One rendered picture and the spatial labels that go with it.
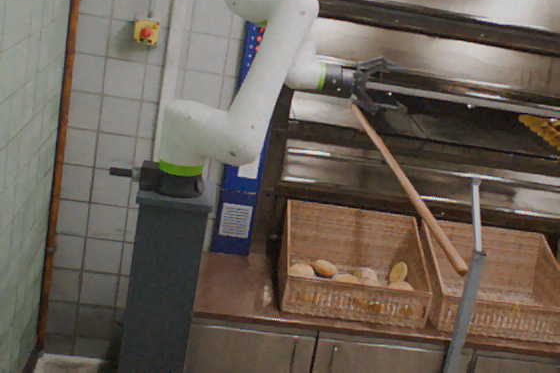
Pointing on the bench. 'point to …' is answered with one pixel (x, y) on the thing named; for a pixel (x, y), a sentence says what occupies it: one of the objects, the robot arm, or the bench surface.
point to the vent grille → (235, 220)
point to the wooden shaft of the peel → (414, 197)
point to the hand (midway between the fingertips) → (397, 88)
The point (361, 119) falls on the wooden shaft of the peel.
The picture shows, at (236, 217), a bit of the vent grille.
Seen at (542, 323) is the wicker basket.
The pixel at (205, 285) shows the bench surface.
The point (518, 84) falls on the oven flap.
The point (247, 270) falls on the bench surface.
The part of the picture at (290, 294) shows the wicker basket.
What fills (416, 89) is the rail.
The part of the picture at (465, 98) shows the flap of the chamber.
